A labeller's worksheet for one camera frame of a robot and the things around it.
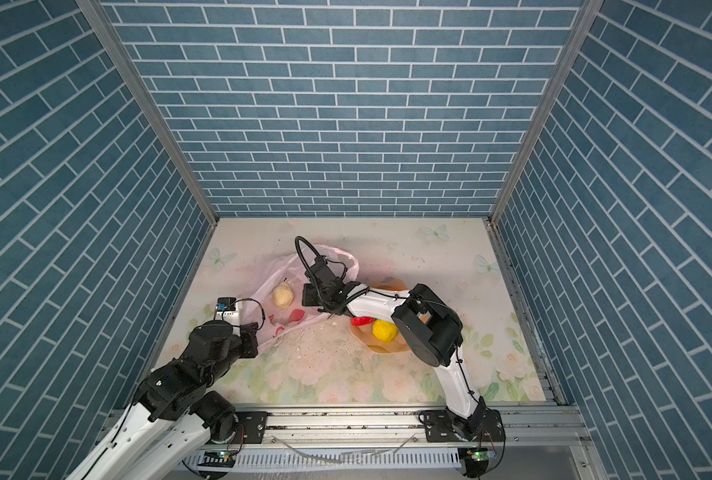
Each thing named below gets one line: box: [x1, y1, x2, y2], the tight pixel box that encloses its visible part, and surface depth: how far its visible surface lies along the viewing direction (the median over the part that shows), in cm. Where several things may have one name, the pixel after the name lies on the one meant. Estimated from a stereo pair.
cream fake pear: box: [273, 277, 295, 308], surface depth 95 cm
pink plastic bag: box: [239, 244, 359, 347], surface depth 81 cm
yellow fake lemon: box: [372, 319, 399, 343], surface depth 87 cm
